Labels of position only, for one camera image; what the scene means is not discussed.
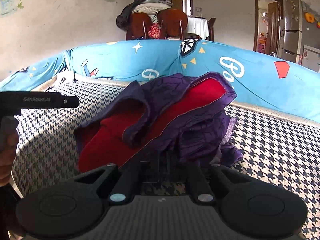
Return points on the purple floral red-lined garment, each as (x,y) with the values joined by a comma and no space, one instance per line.
(177,115)

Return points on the person's left hand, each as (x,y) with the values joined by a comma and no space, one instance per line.
(8,155)

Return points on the brown wooden chair left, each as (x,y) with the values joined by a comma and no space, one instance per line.
(139,25)

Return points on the brown wooden chair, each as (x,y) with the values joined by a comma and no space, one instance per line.
(173,23)
(139,25)

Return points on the brown wooden chair right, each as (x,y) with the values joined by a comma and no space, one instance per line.
(173,23)

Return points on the white clothed dining table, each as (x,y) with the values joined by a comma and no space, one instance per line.
(198,26)

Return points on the blue cartoon print sofa backrest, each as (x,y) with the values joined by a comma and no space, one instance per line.
(258,79)

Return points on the houndstooth sofa seat cover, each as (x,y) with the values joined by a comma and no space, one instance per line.
(277,151)

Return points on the silver refrigerator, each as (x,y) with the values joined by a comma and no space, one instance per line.
(301,28)

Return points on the white chest freezer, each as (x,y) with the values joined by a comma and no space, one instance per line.
(310,58)

